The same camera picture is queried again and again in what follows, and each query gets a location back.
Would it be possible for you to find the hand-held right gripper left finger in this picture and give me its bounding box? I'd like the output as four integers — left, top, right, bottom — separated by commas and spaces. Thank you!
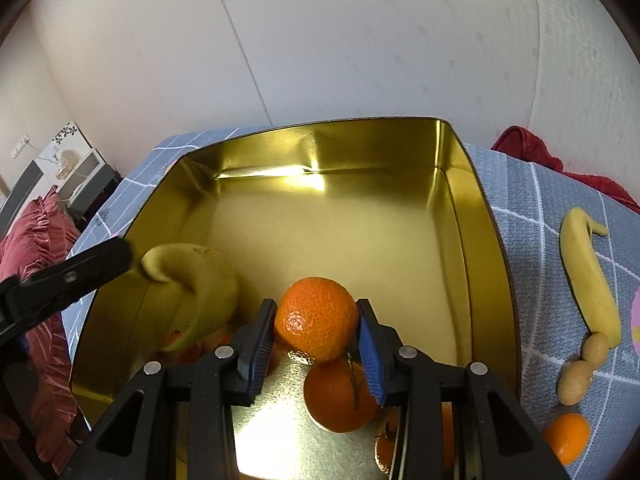
60, 298, 279, 480

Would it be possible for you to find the gold tin box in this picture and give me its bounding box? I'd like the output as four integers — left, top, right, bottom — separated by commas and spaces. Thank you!
69, 117, 523, 480

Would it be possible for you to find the orange mandarin with stem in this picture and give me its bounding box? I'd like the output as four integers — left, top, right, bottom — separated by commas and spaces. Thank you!
274, 276, 362, 363

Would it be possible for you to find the large yellow banana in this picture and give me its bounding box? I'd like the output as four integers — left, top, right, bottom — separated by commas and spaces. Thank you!
140, 243, 240, 355

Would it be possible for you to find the small curved yellow banana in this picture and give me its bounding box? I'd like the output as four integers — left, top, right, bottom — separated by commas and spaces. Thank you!
559, 207, 622, 348

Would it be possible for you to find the red ruffled bedding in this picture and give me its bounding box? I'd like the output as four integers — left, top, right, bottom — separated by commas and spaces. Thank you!
0, 185, 83, 466

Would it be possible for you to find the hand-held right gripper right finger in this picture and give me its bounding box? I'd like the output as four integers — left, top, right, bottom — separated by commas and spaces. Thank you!
355, 298, 573, 480

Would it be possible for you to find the red cherry tomato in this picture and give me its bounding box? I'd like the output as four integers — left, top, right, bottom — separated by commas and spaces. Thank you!
374, 407, 403, 476

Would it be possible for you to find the plain orange mandarin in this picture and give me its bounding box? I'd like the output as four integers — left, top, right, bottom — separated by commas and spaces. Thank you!
542, 412, 592, 467

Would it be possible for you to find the brown longan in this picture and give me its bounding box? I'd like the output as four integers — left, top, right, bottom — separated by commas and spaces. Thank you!
582, 332, 610, 368
557, 362, 593, 406

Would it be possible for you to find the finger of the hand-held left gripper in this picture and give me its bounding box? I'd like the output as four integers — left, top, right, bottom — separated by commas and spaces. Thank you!
0, 236, 135, 347

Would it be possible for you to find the white cabinet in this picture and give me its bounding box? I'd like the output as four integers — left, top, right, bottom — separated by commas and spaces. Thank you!
55, 147, 123, 221

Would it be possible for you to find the red cloth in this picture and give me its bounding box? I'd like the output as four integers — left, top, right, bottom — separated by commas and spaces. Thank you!
492, 126, 640, 211

